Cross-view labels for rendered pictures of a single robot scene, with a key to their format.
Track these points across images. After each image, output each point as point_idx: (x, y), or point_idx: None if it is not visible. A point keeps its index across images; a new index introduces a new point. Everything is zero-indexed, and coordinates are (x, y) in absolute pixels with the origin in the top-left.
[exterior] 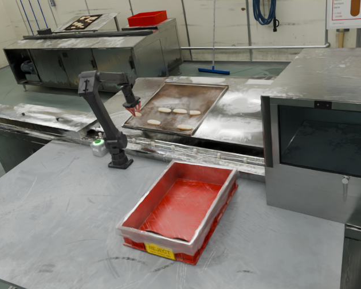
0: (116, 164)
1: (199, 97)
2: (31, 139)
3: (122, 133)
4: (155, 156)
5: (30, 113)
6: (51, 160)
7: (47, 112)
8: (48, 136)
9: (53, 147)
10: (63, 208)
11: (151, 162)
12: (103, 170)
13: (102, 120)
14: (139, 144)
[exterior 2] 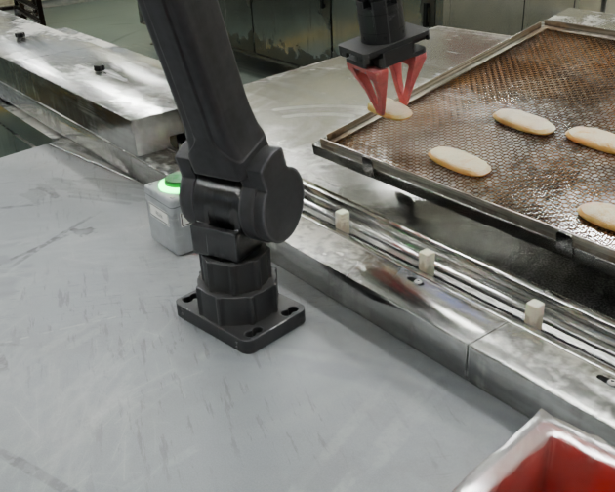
0: (209, 314)
1: None
2: (16, 127)
3: (284, 160)
4: (423, 336)
5: (40, 41)
6: None
7: (89, 47)
8: (54, 126)
9: (39, 166)
10: None
11: (392, 359)
12: (147, 320)
13: (173, 43)
14: (360, 246)
